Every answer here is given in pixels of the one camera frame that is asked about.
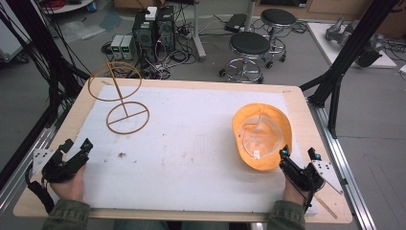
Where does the black computer tower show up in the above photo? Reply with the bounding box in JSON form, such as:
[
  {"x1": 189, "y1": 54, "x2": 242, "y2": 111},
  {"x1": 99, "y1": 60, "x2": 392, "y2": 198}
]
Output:
[
  {"x1": 131, "y1": 10, "x2": 158, "y2": 63},
  {"x1": 155, "y1": 5, "x2": 176, "y2": 54}
]

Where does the black flat device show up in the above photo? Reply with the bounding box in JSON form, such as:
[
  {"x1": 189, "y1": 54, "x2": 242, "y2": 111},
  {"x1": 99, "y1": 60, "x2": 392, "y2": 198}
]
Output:
[{"x1": 223, "y1": 12, "x2": 249, "y2": 33}]

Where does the white platform board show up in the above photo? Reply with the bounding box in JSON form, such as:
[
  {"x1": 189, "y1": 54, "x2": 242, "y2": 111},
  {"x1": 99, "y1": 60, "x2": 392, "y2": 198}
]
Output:
[{"x1": 306, "y1": 21, "x2": 398, "y2": 69}]

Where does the person's right hand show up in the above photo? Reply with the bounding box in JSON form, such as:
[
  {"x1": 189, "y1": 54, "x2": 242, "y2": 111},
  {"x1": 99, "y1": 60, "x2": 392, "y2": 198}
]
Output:
[{"x1": 282, "y1": 173, "x2": 313, "y2": 208}]

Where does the thin wooden strip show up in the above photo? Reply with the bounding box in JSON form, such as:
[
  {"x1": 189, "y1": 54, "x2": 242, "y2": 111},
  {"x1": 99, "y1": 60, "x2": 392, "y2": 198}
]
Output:
[{"x1": 314, "y1": 195, "x2": 339, "y2": 220}]

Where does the orange wire hat stand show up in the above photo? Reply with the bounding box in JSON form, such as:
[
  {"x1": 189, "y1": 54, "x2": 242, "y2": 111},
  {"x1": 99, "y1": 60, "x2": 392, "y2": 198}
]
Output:
[{"x1": 87, "y1": 60, "x2": 151, "y2": 136}]

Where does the person's left hand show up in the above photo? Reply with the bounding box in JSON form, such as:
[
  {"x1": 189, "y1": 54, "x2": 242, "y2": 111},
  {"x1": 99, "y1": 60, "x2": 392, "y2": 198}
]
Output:
[{"x1": 49, "y1": 163, "x2": 88, "y2": 203}]

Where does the wooden table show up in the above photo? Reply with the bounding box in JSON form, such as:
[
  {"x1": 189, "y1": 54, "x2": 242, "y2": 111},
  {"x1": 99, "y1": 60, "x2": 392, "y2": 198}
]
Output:
[{"x1": 12, "y1": 77, "x2": 353, "y2": 224}]

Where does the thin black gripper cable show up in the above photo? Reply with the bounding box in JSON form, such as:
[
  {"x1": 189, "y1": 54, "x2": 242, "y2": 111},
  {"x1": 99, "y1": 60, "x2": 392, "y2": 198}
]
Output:
[{"x1": 303, "y1": 181, "x2": 327, "y2": 215}]

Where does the grey bench power supply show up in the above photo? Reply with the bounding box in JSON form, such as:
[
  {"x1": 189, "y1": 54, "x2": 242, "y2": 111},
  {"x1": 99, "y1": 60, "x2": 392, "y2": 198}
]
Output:
[
  {"x1": 110, "y1": 34, "x2": 124, "y2": 60},
  {"x1": 120, "y1": 34, "x2": 136, "y2": 61}
]

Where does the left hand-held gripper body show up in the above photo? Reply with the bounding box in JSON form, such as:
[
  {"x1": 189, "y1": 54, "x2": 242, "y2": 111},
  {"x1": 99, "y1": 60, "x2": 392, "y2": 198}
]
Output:
[{"x1": 32, "y1": 147, "x2": 90, "y2": 184}]

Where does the black metal frame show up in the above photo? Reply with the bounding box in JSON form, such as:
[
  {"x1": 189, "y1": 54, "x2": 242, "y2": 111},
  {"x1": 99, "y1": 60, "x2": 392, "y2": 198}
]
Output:
[
  {"x1": 0, "y1": 0, "x2": 92, "y2": 191},
  {"x1": 299, "y1": 0, "x2": 402, "y2": 140}
]

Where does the tangle of floor cables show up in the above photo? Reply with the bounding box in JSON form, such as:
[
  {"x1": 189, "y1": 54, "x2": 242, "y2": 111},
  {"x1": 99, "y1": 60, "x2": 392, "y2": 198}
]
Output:
[{"x1": 127, "y1": 41, "x2": 199, "y2": 81}]

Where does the white foam mat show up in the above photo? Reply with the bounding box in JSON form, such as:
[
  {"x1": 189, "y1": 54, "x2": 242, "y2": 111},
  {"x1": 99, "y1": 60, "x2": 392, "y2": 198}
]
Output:
[{"x1": 69, "y1": 84, "x2": 320, "y2": 216}]

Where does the grey robot device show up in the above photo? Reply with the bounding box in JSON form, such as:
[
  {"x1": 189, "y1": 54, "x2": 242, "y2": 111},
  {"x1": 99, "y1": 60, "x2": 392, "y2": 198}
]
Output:
[{"x1": 325, "y1": 16, "x2": 387, "y2": 68}]

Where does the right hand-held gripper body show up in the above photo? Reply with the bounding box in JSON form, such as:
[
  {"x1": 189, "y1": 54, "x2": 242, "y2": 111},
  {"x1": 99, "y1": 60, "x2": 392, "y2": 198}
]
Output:
[{"x1": 296, "y1": 159, "x2": 345, "y2": 196}]

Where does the black sleeved gripper cable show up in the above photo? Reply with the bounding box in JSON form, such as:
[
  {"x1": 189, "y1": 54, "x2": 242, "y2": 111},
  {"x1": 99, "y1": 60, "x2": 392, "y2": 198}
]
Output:
[{"x1": 24, "y1": 163, "x2": 56, "y2": 215}]

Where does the grey metal stand post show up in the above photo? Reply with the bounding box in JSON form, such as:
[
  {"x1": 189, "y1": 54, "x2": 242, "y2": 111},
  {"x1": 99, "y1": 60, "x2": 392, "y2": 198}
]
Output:
[{"x1": 191, "y1": 0, "x2": 208, "y2": 62}]

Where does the black round stool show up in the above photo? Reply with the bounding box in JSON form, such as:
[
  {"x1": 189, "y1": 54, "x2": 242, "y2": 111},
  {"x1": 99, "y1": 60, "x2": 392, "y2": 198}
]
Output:
[
  {"x1": 259, "y1": 8, "x2": 298, "y2": 70},
  {"x1": 218, "y1": 31, "x2": 272, "y2": 85}
]

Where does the white box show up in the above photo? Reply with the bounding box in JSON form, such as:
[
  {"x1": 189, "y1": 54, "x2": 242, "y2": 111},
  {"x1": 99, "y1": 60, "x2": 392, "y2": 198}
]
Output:
[{"x1": 145, "y1": 6, "x2": 159, "y2": 21}]

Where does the aluminium rail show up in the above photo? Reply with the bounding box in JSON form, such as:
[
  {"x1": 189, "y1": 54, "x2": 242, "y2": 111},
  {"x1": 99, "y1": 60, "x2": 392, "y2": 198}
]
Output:
[
  {"x1": 0, "y1": 104, "x2": 71, "y2": 219},
  {"x1": 306, "y1": 97, "x2": 378, "y2": 230}
]

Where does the orange cap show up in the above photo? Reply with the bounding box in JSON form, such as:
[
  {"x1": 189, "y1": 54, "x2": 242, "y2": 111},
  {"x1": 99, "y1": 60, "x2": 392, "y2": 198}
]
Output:
[{"x1": 231, "y1": 103, "x2": 293, "y2": 172}]

